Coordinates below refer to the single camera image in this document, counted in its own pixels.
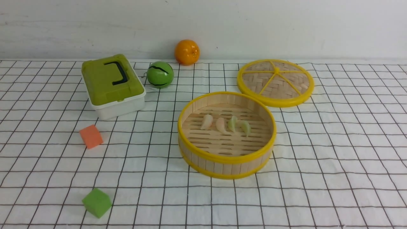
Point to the pink dumpling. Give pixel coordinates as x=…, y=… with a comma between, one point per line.
x=220, y=126
x=207, y=122

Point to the pale green dumpling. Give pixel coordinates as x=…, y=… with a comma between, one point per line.
x=232, y=124
x=245, y=126

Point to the bamboo steamer tray yellow rim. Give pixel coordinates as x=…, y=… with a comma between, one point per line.
x=231, y=156

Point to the bamboo steamer lid yellow rim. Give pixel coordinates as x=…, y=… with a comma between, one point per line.
x=275, y=83

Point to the green striped ball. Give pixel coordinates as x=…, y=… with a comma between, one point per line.
x=160, y=74

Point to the orange fruit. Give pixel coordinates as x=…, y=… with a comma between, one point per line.
x=187, y=52

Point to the green lid white storage box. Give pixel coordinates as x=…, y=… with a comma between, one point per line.
x=113, y=87

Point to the orange foam cube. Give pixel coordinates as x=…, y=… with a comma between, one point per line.
x=91, y=136

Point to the green foam cube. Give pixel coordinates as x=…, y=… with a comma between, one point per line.
x=97, y=202

